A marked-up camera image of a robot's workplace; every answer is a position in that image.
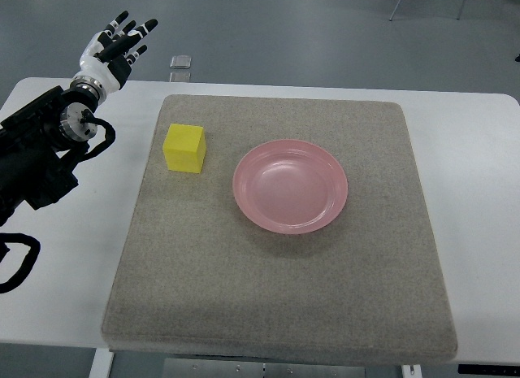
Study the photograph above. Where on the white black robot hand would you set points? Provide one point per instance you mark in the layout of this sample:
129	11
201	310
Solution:
106	62

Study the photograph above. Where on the yellow foam block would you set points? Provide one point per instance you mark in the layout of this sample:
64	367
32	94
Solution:
184	148

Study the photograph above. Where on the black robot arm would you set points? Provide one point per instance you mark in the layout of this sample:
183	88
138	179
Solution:
44	141

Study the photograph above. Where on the pink plate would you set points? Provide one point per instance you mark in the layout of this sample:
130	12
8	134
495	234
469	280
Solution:
290	187

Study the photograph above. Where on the grey felt mat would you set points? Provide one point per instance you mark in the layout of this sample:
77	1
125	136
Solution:
197	277

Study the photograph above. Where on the grey metal table crossbar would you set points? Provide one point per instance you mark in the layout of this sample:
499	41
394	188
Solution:
182	367

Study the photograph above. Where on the metal chair legs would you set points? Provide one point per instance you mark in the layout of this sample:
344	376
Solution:
426	9

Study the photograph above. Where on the white table leg frame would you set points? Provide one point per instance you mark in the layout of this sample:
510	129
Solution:
101	364

